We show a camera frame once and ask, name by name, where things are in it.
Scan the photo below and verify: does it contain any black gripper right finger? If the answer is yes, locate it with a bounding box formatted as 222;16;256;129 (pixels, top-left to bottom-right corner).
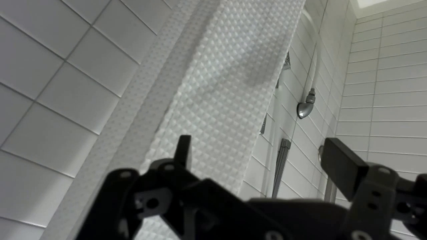
319;136;427;240

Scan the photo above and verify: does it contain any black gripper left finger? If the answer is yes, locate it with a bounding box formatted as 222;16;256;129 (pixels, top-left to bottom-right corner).
73;133;210;240

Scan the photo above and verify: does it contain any white dotted shower curtain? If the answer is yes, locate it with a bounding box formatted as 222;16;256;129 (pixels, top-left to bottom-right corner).
40;0;309;240

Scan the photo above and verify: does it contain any grey flat shower bar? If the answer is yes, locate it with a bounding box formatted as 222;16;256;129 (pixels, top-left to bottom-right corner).
269;136;293;200

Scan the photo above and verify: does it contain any chrome hose wall fitting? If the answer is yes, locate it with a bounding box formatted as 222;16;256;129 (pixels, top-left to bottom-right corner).
295;87;317;120

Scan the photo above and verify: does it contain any white shower hose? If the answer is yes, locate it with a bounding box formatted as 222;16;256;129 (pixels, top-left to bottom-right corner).
301;8;323;92

